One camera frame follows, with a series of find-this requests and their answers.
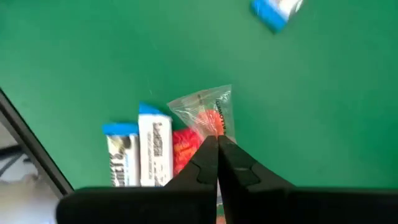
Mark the red Skittles pack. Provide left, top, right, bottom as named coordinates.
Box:
left=172, top=128, right=203, bottom=178

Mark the green table mat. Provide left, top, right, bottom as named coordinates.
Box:
left=0, top=0, right=398, bottom=224

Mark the black aluminium table frame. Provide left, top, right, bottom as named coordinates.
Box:
left=0, top=88, right=75, bottom=197

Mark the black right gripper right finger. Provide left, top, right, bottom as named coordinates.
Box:
left=217, top=135, right=295, bottom=224

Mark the clear candy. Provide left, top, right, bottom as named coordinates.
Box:
left=167, top=83, right=236, bottom=147

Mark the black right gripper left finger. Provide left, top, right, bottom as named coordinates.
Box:
left=164, top=135, right=219, bottom=224

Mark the white blue Hershey's bar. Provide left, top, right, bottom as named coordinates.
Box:
left=101, top=122, right=141, bottom=187
left=250, top=0, right=305, bottom=34
left=137, top=101, right=174, bottom=187

